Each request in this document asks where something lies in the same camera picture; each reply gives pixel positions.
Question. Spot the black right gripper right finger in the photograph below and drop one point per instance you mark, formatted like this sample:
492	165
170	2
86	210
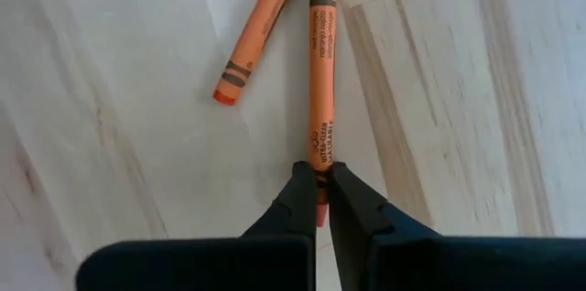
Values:
458	268

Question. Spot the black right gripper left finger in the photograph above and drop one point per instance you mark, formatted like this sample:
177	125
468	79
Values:
206	268

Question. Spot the orange crayon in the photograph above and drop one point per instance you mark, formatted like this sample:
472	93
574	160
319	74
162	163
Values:
322	76
256	30

